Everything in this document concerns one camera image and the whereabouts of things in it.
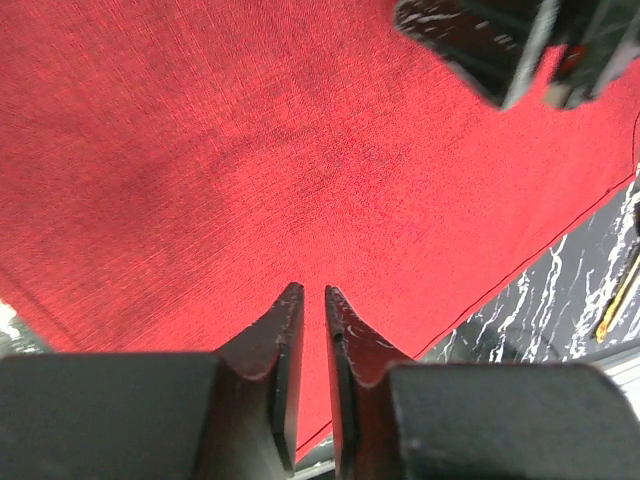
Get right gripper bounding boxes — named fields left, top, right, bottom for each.
left=393, top=1, right=639, bottom=108

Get red cloth napkin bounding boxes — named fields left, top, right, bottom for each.
left=1, top=1, right=639, bottom=454

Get gold spoon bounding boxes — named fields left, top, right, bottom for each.
left=594, top=249, right=639, bottom=344

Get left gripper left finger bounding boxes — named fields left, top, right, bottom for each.
left=199, top=283, right=304, bottom=479

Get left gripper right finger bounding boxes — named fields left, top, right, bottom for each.
left=325, top=286, right=411, bottom=479

